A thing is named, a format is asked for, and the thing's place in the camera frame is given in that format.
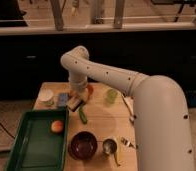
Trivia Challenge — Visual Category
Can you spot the metal measuring cup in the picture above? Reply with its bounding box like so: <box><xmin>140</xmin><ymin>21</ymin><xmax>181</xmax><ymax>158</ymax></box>
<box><xmin>102</xmin><ymin>139</ymin><xmax>117</xmax><ymax>155</ymax></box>

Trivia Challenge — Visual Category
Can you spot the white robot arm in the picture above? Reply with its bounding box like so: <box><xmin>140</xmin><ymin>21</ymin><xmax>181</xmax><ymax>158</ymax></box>
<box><xmin>60</xmin><ymin>46</ymin><xmax>195</xmax><ymax>171</ymax></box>

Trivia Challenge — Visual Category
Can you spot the large metal spoon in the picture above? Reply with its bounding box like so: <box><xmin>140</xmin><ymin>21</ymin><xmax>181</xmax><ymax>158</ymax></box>
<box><xmin>122</xmin><ymin>96</ymin><xmax>134</xmax><ymax>124</ymax></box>

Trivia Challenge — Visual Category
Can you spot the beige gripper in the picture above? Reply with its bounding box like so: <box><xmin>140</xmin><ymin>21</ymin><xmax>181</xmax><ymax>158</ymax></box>
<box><xmin>69</xmin><ymin>88</ymin><xmax>89</xmax><ymax>101</ymax></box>

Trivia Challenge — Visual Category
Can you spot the orange plastic bowl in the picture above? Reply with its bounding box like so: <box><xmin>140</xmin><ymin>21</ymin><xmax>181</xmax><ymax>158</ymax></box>
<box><xmin>84</xmin><ymin>84</ymin><xmax>94</xmax><ymax>102</ymax></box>

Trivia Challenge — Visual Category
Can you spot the orange ball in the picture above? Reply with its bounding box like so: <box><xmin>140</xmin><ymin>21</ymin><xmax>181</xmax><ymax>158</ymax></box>
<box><xmin>51</xmin><ymin>120</ymin><xmax>64</xmax><ymax>133</ymax></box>

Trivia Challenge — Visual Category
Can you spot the green chili pepper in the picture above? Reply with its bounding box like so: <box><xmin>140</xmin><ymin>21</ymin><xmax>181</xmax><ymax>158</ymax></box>
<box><xmin>78</xmin><ymin>107</ymin><xmax>88</xmax><ymax>124</ymax></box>

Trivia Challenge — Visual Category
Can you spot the yellow green handled utensil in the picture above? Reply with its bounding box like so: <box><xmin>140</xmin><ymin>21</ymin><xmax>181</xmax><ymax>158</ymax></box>
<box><xmin>113</xmin><ymin>137</ymin><xmax>121</xmax><ymax>167</ymax></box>

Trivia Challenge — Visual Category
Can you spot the dark red bowl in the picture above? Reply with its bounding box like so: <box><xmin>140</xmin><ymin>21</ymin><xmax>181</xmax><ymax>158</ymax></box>
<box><xmin>68</xmin><ymin>131</ymin><xmax>98</xmax><ymax>160</ymax></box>

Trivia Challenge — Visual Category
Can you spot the silver fork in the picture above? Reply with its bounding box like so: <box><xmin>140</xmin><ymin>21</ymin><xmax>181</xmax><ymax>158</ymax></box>
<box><xmin>121</xmin><ymin>137</ymin><xmax>137</xmax><ymax>149</ymax></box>

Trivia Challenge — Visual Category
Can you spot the green plastic tray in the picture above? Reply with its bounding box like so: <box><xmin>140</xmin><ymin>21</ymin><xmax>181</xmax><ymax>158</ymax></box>
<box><xmin>4</xmin><ymin>108</ymin><xmax>69</xmax><ymax>171</ymax></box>

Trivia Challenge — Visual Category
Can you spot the green translucent cup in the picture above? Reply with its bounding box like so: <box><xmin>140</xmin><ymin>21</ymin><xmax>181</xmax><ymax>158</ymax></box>
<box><xmin>106</xmin><ymin>89</ymin><xmax>118</xmax><ymax>104</ymax></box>

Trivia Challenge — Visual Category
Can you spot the blue sponge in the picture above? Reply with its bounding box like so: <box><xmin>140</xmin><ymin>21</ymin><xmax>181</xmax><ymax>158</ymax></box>
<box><xmin>57</xmin><ymin>93</ymin><xmax>68</xmax><ymax>108</ymax></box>

